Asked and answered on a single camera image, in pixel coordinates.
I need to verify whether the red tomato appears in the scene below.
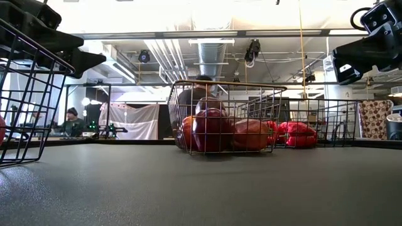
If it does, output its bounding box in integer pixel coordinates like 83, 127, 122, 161
0, 115, 8, 146

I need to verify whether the white hanging sheet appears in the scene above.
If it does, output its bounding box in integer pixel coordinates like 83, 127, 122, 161
98, 102, 161, 141

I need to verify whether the yellow hanging cord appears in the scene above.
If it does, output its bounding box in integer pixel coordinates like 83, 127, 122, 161
297, 0, 308, 100

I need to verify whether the black ceiling cable reel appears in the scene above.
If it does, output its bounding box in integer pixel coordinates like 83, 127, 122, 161
138, 49, 151, 63
301, 73, 317, 87
244, 38, 262, 68

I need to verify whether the brown dotted cloth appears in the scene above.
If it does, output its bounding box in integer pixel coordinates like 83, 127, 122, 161
357, 99, 394, 141

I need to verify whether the silver ventilation duct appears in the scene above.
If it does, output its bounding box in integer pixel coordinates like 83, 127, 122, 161
197, 41, 228, 80

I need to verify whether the white ceiling light fixture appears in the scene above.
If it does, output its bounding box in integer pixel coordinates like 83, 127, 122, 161
188, 38, 236, 47

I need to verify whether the silver wire basket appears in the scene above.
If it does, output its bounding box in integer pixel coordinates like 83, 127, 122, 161
166, 79, 288, 156

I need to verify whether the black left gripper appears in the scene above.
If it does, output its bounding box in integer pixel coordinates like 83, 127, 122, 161
0, 0, 107, 80

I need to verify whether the black metal stand frame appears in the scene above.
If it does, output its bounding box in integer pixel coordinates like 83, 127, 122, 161
63, 82, 112, 137

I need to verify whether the black waste bin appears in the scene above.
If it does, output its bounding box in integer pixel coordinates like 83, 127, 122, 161
385, 112, 402, 141

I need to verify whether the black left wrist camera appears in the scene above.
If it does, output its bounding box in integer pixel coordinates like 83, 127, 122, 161
34, 2, 63, 31

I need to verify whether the person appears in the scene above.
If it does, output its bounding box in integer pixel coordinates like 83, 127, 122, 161
53, 107, 89, 138
177, 74, 227, 119

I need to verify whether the yellow and red apple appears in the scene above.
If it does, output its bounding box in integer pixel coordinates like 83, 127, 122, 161
182, 115, 199, 152

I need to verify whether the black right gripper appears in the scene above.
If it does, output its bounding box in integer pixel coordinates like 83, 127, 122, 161
332, 0, 402, 87

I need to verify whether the brownish dark red apple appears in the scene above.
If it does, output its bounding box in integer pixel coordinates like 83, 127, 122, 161
232, 118, 271, 152

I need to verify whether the black table mat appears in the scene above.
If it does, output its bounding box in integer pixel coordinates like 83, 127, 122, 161
0, 143, 402, 226

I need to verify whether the black wire basket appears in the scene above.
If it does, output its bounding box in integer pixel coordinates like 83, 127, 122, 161
251, 97, 362, 149
0, 18, 77, 168

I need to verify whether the glossy dark red apple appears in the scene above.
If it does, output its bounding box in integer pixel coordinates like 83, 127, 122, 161
192, 107, 234, 154

